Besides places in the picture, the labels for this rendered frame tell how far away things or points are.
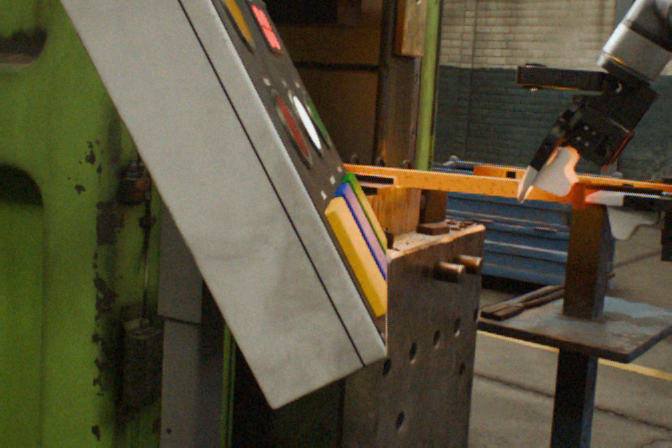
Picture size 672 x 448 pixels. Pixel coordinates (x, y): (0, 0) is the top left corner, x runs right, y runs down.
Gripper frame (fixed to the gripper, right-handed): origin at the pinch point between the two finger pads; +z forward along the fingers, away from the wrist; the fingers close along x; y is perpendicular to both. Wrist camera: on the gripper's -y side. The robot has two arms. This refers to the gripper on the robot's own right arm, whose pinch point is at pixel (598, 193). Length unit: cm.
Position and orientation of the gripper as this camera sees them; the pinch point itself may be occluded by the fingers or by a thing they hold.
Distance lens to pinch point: 116.7
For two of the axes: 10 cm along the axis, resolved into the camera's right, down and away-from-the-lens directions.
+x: 4.7, -0.8, 8.8
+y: -0.5, 9.9, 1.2
